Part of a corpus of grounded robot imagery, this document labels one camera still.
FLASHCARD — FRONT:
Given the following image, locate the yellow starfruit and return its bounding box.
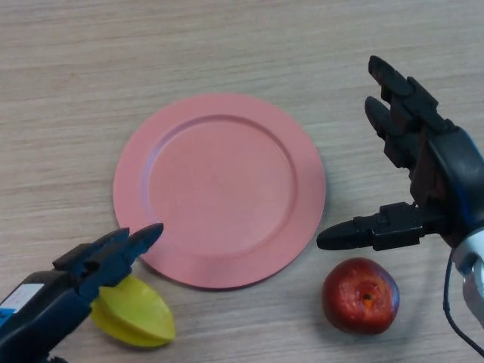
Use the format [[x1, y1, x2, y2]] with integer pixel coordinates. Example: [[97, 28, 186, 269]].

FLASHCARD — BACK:
[[90, 275, 177, 348]]

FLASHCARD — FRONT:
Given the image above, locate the red apple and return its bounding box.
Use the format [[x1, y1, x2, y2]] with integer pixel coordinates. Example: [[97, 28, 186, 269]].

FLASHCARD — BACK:
[[321, 257, 400, 335]]

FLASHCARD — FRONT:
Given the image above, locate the pink round plate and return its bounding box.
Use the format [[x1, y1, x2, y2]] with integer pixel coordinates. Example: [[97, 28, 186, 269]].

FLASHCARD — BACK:
[[112, 93, 327, 291]]

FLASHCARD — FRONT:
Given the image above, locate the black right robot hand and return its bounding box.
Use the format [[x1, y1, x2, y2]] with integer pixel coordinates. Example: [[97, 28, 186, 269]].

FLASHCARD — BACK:
[[316, 55, 484, 252]]

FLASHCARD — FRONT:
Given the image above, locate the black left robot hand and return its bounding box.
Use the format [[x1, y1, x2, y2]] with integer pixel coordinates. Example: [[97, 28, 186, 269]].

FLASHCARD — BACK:
[[0, 222, 164, 363]]

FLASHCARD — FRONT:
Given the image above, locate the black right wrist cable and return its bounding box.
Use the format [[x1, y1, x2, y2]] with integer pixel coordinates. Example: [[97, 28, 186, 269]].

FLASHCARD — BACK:
[[442, 249, 484, 358]]

